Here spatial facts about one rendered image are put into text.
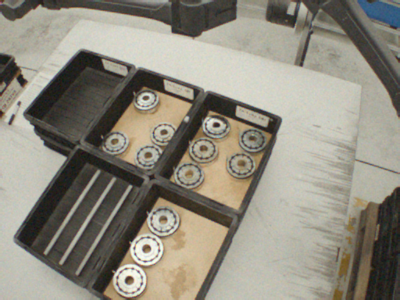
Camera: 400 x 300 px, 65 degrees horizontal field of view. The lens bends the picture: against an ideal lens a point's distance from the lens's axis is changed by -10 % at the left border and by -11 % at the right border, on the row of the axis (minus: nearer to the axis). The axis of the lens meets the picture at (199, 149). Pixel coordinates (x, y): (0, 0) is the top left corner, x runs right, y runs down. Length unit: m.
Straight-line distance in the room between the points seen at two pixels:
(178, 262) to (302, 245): 0.46
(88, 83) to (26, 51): 1.82
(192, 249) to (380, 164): 1.65
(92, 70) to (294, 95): 0.92
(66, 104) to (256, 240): 0.93
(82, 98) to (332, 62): 2.05
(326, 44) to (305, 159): 1.79
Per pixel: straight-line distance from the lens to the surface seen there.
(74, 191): 1.26
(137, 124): 1.33
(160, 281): 1.09
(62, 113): 1.47
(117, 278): 1.08
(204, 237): 1.11
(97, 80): 1.54
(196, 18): 0.73
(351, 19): 0.69
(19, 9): 0.91
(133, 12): 0.79
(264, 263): 1.24
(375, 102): 2.78
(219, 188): 1.18
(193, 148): 1.22
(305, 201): 1.35
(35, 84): 1.84
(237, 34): 2.97
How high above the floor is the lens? 1.90
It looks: 59 degrees down
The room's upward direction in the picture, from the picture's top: 2 degrees counter-clockwise
